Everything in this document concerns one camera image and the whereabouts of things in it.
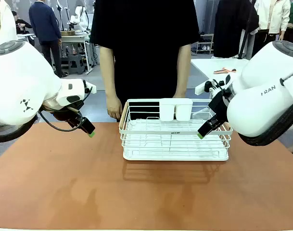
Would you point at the hanging black garment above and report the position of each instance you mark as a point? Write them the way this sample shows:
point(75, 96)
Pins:
point(233, 29)

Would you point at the white plastic cutlery holder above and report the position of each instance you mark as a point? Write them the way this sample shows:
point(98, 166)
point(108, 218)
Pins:
point(176, 108)

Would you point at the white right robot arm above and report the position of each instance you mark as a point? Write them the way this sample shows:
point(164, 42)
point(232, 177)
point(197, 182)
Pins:
point(257, 108)

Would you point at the person's left forearm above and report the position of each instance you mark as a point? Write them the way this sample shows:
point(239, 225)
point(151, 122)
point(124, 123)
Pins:
point(183, 69)

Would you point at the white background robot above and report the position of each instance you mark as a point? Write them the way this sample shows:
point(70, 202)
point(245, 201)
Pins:
point(81, 16)

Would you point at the white background desk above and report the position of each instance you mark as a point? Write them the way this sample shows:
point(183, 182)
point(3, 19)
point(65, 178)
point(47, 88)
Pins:
point(76, 39)

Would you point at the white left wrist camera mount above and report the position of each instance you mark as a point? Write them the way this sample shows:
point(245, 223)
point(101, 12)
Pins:
point(91, 87)

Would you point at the person's right forearm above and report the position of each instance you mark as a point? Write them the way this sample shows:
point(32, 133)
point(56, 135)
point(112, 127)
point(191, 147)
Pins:
point(108, 72)

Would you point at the round brown wooden tray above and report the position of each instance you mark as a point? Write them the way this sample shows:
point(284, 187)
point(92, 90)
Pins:
point(68, 33)

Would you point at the man in navy jacket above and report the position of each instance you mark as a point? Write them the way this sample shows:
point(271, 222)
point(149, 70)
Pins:
point(46, 29)

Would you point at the seated person in dark clothes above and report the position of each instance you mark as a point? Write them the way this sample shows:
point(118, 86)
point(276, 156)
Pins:
point(21, 25)

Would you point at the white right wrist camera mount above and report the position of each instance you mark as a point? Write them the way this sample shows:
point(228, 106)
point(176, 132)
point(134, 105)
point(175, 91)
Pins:
point(200, 88)

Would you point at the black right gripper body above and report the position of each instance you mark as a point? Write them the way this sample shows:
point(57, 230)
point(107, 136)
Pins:
point(218, 103)

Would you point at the person in white jacket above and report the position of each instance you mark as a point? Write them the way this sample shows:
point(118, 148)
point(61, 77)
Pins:
point(272, 19)

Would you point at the white shoe rack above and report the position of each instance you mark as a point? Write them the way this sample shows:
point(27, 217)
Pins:
point(205, 44)

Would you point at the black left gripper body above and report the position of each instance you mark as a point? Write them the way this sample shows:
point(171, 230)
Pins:
point(62, 115)

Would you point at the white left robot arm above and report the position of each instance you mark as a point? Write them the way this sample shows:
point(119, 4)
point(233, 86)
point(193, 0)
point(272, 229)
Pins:
point(21, 79)

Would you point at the grey plastic step stool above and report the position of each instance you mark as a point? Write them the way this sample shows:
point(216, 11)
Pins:
point(76, 64)

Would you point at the person's left hand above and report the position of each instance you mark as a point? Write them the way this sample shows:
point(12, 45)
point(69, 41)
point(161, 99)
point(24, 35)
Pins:
point(179, 95)

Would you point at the white side table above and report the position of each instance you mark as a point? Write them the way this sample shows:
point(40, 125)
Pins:
point(216, 67)

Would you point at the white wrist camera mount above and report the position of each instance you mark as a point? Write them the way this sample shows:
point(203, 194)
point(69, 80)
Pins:
point(91, 87)
point(200, 88)

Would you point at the person's right hand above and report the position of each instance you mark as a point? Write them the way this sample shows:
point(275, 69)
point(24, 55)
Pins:
point(113, 108)

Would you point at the person's black shirt torso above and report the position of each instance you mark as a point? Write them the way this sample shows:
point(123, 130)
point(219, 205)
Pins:
point(146, 48)

